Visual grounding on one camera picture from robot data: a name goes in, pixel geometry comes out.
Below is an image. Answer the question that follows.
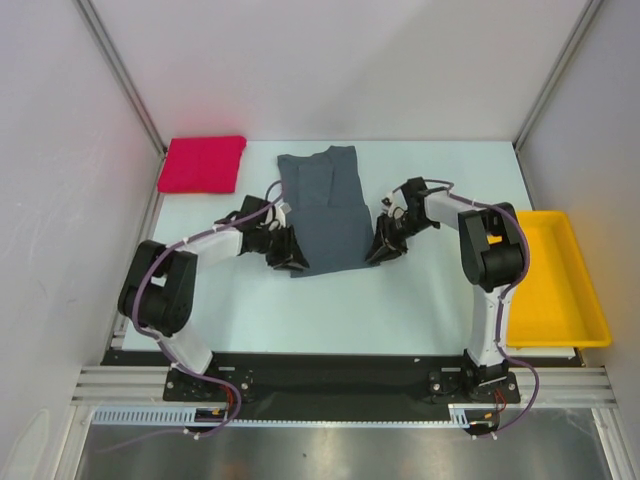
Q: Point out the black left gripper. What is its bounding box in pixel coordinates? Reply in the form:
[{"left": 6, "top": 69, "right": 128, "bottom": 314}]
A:
[{"left": 255, "top": 224, "right": 309, "bottom": 273}]

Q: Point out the grey t-shirt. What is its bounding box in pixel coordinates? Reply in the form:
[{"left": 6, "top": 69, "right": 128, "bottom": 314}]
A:
[{"left": 277, "top": 146, "right": 374, "bottom": 279}]

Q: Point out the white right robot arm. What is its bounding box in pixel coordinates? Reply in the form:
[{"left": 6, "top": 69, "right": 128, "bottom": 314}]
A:
[{"left": 263, "top": 177, "right": 530, "bottom": 401}]

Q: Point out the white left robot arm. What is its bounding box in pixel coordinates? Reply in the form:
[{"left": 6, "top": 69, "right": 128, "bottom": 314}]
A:
[{"left": 117, "top": 196, "right": 309, "bottom": 405}]

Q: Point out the folded red t-shirt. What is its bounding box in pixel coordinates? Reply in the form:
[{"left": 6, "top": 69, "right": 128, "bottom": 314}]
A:
[{"left": 157, "top": 135, "right": 247, "bottom": 194}]

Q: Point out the yellow plastic tray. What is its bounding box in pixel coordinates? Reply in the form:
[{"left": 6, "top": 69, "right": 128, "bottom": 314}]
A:
[{"left": 506, "top": 211, "right": 612, "bottom": 349}]

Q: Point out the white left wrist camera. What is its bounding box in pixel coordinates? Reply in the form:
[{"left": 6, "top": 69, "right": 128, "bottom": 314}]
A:
[{"left": 267, "top": 201, "right": 291, "bottom": 230}]

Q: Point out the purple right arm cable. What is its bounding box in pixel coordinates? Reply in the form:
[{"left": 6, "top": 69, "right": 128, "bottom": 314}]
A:
[{"left": 389, "top": 178, "right": 541, "bottom": 441}]

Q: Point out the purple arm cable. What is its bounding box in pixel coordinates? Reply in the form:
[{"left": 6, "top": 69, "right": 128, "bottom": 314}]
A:
[
  {"left": 389, "top": 178, "right": 541, "bottom": 441},
  {"left": 94, "top": 179, "right": 294, "bottom": 454}
]

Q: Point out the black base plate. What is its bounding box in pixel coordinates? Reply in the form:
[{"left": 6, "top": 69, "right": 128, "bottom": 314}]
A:
[{"left": 99, "top": 349, "right": 586, "bottom": 424}]

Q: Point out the white cable duct right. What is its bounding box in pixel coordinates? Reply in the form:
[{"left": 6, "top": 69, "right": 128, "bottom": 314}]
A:
[{"left": 448, "top": 404, "right": 500, "bottom": 428}]

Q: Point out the white cable duct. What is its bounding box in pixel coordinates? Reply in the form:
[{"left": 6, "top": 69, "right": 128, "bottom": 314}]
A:
[
  {"left": 448, "top": 404, "right": 500, "bottom": 428},
  {"left": 92, "top": 406, "right": 229, "bottom": 427}
]

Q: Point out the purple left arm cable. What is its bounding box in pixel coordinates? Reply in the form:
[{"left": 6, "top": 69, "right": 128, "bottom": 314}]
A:
[{"left": 94, "top": 179, "right": 294, "bottom": 454}]

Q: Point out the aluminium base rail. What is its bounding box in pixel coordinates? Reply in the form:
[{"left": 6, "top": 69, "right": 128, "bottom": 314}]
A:
[{"left": 71, "top": 366, "right": 617, "bottom": 408}]

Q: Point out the white cable duct left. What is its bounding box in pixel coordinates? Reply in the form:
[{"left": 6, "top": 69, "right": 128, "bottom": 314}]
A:
[{"left": 92, "top": 406, "right": 229, "bottom": 427}]

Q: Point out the aluminium frame post left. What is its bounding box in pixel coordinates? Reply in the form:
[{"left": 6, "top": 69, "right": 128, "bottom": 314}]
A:
[{"left": 72, "top": 0, "right": 169, "bottom": 155}]

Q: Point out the aluminium frame post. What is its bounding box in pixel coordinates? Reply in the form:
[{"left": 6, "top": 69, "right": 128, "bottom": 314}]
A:
[
  {"left": 72, "top": 0, "right": 169, "bottom": 155},
  {"left": 512, "top": 0, "right": 607, "bottom": 155}
]

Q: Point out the aluminium frame post right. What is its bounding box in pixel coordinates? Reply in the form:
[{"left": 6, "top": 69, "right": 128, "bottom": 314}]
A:
[{"left": 512, "top": 0, "right": 607, "bottom": 155}]

